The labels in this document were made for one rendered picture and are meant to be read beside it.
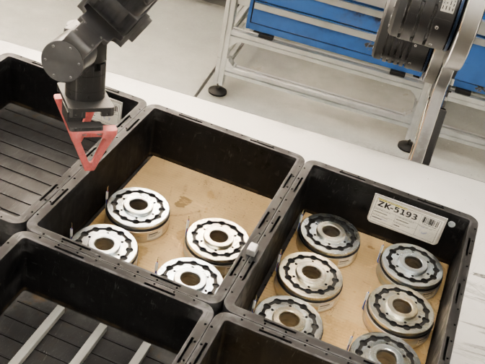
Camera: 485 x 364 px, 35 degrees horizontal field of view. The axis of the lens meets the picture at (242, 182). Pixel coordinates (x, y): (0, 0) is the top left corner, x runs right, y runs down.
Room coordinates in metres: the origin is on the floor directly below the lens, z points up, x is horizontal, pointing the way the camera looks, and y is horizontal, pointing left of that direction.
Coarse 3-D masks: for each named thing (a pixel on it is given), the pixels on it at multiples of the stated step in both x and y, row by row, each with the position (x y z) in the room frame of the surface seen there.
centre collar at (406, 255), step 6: (408, 252) 0.97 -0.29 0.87; (402, 258) 0.95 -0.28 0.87; (408, 258) 0.96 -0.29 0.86; (414, 258) 0.96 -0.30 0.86; (420, 258) 0.96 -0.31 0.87; (402, 264) 0.93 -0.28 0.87; (426, 264) 0.95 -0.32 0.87; (408, 270) 0.92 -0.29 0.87; (414, 270) 0.93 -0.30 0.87; (420, 270) 0.93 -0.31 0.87; (426, 270) 0.93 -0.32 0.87
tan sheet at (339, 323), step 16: (368, 240) 1.02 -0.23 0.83; (368, 256) 0.98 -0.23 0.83; (352, 272) 0.93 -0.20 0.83; (368, 272) 0.94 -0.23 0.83; (272, 288) 0.86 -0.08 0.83; (352, 288) 0.90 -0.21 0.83; (368, 288) 0.90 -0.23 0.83; (256, 304) 0.82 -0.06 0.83; (336, 304) 0.85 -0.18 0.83; (352, 304) 0.86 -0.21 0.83; (432, 304) 0.90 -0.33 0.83; (336, 320) 0.82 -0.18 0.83; (352, 320) 0.83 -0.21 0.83; (336, 336) 0.79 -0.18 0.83; (416, 352) 0.79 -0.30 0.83
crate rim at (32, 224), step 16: (144, 112) 1.12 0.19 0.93; (160, 112) 1.14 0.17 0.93; (176, 112) 1.14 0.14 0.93; (128, 128) 1.07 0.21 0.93; (208, 128) 1.12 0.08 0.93; (224, 128) 1.12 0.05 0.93; (112, 144) 1.01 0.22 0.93; (256, 144) 1.10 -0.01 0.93; (304, 160) 1.08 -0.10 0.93; (80, 176) 0.91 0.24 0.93; (288, 176) 1.02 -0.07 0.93; (64, 192) 0.88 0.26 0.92; (48, 208) 0.82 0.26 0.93; (272, 208) 0.93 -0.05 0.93; (32, 224) 0.79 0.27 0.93; (64, 240) 0.77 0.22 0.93; (256, 240) 0.85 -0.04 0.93; (96, 256) 0.75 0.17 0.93; (112, 256) 0.75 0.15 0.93; (240, 256) 0.81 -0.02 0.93; (144, 272) 0.74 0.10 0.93; (176, 288) 0.72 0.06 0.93; (192, 288) 0.73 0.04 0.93; (224, 288) 0.74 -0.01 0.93
